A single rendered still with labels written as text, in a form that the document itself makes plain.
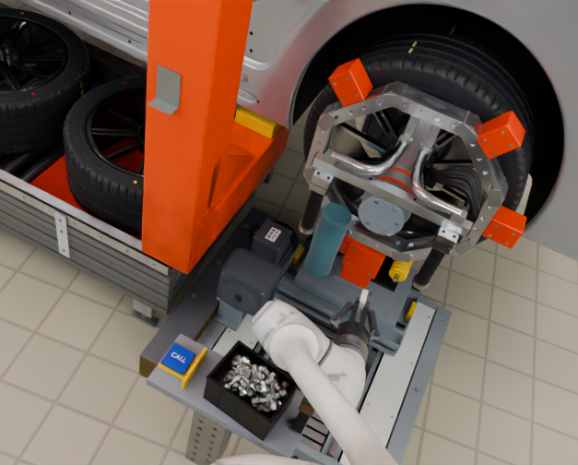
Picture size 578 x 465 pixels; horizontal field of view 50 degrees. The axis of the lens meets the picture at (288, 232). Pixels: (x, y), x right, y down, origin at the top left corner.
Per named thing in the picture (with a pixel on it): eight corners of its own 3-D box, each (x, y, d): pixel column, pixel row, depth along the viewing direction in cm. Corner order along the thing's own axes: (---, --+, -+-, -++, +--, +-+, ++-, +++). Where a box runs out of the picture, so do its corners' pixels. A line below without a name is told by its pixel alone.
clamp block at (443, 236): (457, 232, 157) (465, 219, 154) (448, 256, 151) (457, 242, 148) (439, 224, 158) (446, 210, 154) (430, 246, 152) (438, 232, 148)
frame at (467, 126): (454, 272, 193) (538, 140, 153) (448, 286, 188) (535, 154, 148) (299, 198, 201) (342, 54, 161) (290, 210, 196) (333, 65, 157)
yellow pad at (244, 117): (289, 118, 211) (291, 106, 207) (271, 139, 202) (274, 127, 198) (253, 101, 213) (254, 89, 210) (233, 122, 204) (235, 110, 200)
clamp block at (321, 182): (337, 177, 163) (343, 162, 159) (324, 197, 157) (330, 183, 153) (321, 169, 163) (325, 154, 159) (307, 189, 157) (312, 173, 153)
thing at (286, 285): (418, 292, 250) (428, 277, 243) (393, 358, 227) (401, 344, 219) (310, 238, 258) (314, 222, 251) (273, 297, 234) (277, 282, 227)
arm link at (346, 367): (378, 365, 138) (336, 328, 137) (369, 414, 125) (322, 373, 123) (346, 388, 144) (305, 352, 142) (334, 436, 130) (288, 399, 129)
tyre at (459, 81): (588, 101, 167) (377, -16, 171) (580, 146, 151) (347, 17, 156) (465, 243, 216) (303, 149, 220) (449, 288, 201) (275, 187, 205)
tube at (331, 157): (408, 149, 164) (422, 118, 156) (386, 191, 151) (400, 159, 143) (348, 122, 166) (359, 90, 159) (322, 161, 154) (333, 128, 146)
